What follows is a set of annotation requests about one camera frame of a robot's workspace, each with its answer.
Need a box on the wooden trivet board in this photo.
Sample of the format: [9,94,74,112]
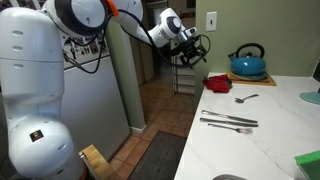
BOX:
[226,70,277,87]

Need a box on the red hand towel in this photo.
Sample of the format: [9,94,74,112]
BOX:
[202,74,234,94]

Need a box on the orange cable clip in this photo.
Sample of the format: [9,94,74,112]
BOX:
[105,0,120,18]

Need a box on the teal kettle with black handle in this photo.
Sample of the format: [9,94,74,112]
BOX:
[227,42,268,81]

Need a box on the dark floor mat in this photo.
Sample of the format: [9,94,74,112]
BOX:
[127,130,188,180]

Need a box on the black metal shoe rack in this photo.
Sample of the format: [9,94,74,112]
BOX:
[171,54,196,96]

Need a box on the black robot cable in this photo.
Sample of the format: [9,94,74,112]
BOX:
[62,8,212,75]

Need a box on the white refrigerator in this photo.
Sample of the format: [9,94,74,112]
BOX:
[60,31,132,162]

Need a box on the silver metal spoon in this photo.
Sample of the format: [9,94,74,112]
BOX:
[234,93,260,104]

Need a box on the silver metal fork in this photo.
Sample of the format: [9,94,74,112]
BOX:
[206,122,254,136]

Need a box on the wooden coat hook rail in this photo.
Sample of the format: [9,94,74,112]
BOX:
[179,11,196,20]

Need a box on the silver table knife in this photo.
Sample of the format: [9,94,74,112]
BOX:
[199,117,260,128]
[200,109,259,124]

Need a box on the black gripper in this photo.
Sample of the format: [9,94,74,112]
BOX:
[170,37,209,66]

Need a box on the white light switch plate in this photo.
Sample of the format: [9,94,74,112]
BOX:
[205,11,218,33]

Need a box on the pale teal flat plate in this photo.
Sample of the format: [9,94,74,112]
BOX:
[298,91,320,106]

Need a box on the green sponge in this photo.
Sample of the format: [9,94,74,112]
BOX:
[294,149,320,180]

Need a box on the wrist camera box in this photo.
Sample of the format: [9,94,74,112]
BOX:
[184,26,198,38]

